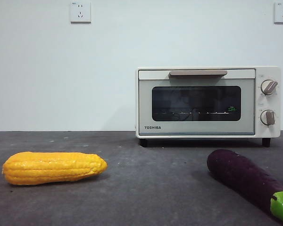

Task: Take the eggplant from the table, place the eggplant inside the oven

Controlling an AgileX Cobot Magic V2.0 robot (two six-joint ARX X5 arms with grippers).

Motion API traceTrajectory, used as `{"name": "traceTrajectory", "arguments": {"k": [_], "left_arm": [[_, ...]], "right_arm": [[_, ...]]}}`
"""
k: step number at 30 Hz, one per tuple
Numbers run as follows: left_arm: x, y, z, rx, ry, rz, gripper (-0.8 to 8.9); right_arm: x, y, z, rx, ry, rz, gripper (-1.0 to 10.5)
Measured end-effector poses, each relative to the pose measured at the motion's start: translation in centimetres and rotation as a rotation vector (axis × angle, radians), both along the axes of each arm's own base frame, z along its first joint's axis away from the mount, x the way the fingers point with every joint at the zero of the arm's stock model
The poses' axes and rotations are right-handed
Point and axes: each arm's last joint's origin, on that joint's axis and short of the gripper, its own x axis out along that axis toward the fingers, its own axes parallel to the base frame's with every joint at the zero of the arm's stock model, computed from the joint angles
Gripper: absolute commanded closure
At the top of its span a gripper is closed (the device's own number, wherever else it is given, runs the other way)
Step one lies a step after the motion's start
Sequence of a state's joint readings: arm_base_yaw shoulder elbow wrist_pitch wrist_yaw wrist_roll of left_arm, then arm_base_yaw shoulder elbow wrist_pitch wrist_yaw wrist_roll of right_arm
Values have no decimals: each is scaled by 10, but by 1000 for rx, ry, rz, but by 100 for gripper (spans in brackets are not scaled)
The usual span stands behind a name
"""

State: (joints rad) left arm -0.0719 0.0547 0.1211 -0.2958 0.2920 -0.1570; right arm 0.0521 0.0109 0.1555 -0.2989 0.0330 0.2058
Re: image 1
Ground glass oven door with handle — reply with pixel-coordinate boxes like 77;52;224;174
138;68;256;137

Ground purple eggplant with green stem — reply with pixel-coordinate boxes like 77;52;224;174
207;149;283;224

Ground round beige oven knob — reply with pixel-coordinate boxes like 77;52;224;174
260;80;278;96
260;109;276;125

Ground cream Toshiba toaster oven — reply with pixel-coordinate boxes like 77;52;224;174
135;66;282;148

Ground yellow corn cob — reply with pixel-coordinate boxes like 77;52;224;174
1;152;108;186

